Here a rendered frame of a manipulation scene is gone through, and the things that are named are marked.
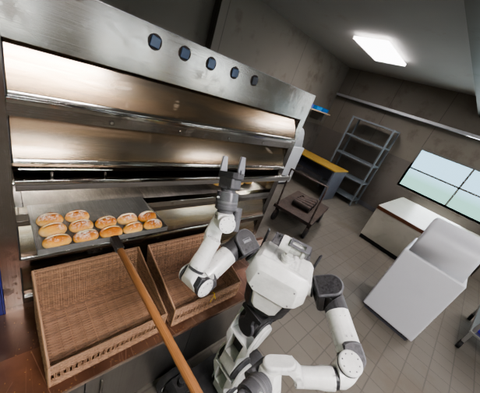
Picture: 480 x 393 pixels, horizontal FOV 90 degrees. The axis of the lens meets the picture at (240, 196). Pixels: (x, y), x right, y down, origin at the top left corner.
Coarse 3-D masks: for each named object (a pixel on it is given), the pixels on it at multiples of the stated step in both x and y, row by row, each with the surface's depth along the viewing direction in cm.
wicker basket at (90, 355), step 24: (72, 264) 135; (120, 264) 154; (144, 264) 154; (48, 288) 129; (72, 288) 138; (96, 288) 147; (120, 288) 159; (48, 312) 132; (72, 312) 136; (96, 312) 141; (120, 312) 145; (144, 312) 150; (48, 336) 123; (72, 336) 126; (120, 336) 121; (144, 336) 136; (48, 360) 102; (72, 360) 108; (96, 360) 118; (48, 384) 105
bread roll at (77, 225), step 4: (76, 220) 109; (80, 220) 110; (84, 220) 111; (88, 220) 113; (72, 224) 108; (76, 224) 108; (80, 224) 109; (84, 224) 110; (88, 224) 112; (92, 224) 114; (72, 228) 108; (76, 228) 108; (80, 228) 109; (84, 228) 110; (76, 232) 109
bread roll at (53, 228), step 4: (48, 224) 102; (52, 224) 103; (56, 224) 103; (60, 224) 105; (40, 228) 101; (44, 228) 101; (48, 228) 101; (52, 228) 102; (56, 228) 103; (60, 228) 104; (64, 228) 106; (40, 232) 100; (44, 232) 100; (48, 232) 101; (52, 232) 102; (56, 232) 103; (60, 232) 104; (64, 232) 106; (44, 236) 101
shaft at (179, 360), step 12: (120, 252) 105; (132, 276) 96; (144, 288) 93; (144, 300) 89; (156, 312) 86; (156, 324) 83; (168, 336) 80; (168, 348) 78; (180, 360) 75; (180, 372) 73; (192, 384) 70
